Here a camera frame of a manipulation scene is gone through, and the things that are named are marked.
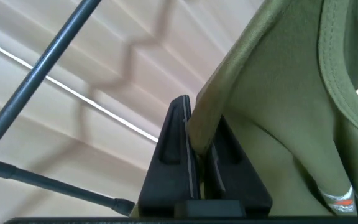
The black clothes rack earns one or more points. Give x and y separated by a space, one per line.
40 67

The green printed t-shirt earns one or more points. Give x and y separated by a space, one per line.
291 93

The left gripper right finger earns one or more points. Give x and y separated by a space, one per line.
241 186

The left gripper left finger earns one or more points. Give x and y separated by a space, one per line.
166 189

